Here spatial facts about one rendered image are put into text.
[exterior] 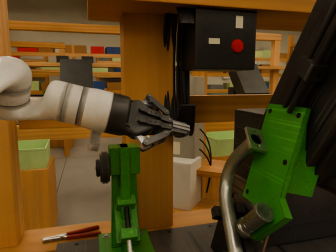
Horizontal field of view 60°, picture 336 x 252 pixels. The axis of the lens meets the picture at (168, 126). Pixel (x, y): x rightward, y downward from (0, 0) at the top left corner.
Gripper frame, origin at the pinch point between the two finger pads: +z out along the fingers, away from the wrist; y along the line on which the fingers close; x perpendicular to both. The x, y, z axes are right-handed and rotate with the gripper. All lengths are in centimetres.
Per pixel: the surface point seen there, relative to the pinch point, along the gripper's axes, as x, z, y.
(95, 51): 435, -31, 541
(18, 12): 593, -289, 811
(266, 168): -1.0, 18.1, -5.6
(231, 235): 10.1, 15.2, -15.8
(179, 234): 34.0, 13.7, -8.7
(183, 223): 41.7, 18.3, -2.3
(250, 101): 17, 34, 34
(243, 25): -8.2, 14.9, 31.8
